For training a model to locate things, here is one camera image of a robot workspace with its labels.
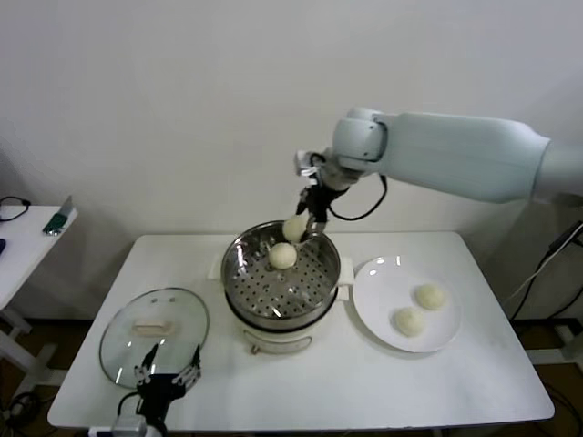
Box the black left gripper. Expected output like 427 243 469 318
134 343 203 429

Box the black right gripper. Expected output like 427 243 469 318
296 179 347 242

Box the white steamed baozi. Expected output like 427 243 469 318
392 306 426 339
281 216 310 243
267 242 298 270
413 283 445 311

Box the round glass pot lid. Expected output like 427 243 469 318
98 287 210 388

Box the stainless steel steamer basket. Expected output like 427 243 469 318
208 220 354 320

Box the white round plate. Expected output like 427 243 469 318
352 255 462 353

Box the green circuit board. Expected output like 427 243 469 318
43 196 77 238

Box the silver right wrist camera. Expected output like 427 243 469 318
293 149 327 178

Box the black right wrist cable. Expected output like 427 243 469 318
325 175 389 223

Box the tangled floor cable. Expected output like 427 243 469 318
0 391 42 424

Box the long black power cable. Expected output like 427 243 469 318
508 245 583 322

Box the thin black cable loop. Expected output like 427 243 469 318
0 196 32 224

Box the long white cable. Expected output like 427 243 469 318
508 236 583 301

